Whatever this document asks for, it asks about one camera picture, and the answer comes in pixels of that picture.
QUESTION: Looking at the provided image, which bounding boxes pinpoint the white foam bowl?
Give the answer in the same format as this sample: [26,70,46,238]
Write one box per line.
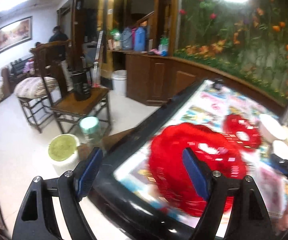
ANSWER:
[272,140,288,160]
[259,114,286,143]

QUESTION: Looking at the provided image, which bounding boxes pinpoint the black cylindrical container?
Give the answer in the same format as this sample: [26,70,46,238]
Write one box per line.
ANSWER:
[70,70,91,101]

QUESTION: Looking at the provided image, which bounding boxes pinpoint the mint lid glass bottle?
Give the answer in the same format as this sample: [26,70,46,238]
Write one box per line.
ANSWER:
[79,116,102,148]

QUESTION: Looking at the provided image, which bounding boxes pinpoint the standing person dark clothes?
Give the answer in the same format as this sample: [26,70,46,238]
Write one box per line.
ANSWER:
[48,25,70,81]

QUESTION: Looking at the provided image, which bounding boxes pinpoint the cushioned wooden stool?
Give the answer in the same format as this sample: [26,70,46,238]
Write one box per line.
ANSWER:
[14,76,58,133]

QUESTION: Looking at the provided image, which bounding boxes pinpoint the white plastic bucket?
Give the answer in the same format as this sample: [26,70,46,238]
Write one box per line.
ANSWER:
[111,70,127,96]

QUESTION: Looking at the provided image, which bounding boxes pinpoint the wooden chair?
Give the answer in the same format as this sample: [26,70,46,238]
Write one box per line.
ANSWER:
[30,39,112,134]

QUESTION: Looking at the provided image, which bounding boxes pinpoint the colourful patterned tablecloth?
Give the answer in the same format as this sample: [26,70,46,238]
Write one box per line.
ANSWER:
[111,80,288,239]

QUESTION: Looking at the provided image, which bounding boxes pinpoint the flower mural glass panel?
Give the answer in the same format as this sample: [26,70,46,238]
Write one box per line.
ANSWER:
[174,0,288,104]

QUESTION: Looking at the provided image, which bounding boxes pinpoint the grey blue thermos flask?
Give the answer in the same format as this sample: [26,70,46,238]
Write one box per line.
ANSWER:
[121,27,133,50]

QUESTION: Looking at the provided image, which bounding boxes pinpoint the framed wall painting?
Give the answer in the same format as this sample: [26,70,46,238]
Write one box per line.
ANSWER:
[0,16,32,54]

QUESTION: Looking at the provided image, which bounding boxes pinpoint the green white bottle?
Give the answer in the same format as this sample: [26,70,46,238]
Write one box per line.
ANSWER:
[158,36,169,56]

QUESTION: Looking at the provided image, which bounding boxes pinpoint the small dark jar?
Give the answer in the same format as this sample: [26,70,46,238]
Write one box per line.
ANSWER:
[212,78,223,90]

